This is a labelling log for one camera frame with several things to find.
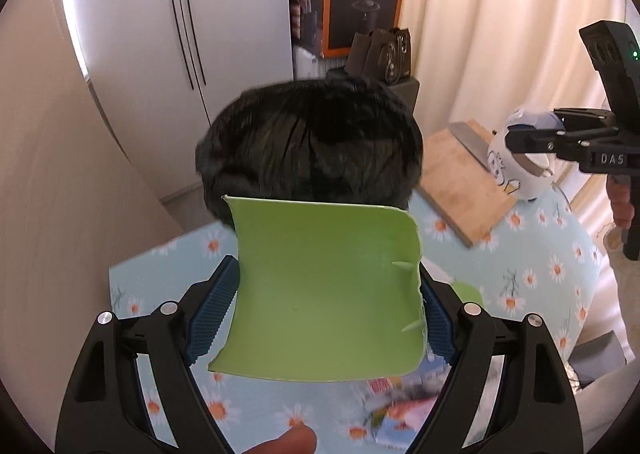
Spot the white refrigerator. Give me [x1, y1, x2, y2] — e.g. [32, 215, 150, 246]
[59, 0, 295, 202]

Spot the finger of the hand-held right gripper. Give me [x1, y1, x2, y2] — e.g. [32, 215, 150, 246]
[505, 126, 587, 157]
[519, 105, 615, 131]

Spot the wooden cutting board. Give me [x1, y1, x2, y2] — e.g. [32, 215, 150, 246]
[417, 120, 518, 247]

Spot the blue daisy print tablecloth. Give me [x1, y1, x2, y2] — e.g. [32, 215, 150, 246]
[109, 184, 606, 454]

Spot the dark grey box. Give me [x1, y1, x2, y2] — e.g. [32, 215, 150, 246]
[570, 331, 628, 382]

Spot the kitchen knife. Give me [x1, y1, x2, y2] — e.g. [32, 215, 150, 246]
[449, 121, 494, 171]

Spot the colourful snack packet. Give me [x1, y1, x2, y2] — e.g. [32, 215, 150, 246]
[360, 374, 446, 450]

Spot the black bag lined bin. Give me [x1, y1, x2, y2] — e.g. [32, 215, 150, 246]
[195, 75, 425, 235]

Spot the brown paper bag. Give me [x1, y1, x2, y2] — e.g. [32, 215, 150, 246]
[347, 26, 412, 85]

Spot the person's right hand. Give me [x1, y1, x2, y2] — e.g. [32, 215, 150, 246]
[606, 174, 633, 231]

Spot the white cartoon print mug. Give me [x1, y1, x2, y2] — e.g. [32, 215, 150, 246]
[486, 105, 558, 202]

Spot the green plastic sheet piece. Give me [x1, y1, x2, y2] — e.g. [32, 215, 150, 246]
[206, 195, 430, 382]

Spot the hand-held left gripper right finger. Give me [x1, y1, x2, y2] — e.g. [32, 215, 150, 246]
[407, 264, 585, 454]

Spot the cream curtain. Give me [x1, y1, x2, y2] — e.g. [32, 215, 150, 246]
[400, 0, 640, 235]

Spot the person's left hand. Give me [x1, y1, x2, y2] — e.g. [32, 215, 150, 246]
[242, 424, 318, 454]

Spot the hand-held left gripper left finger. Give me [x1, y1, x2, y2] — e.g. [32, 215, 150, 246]
[54, 255, 241, 454]

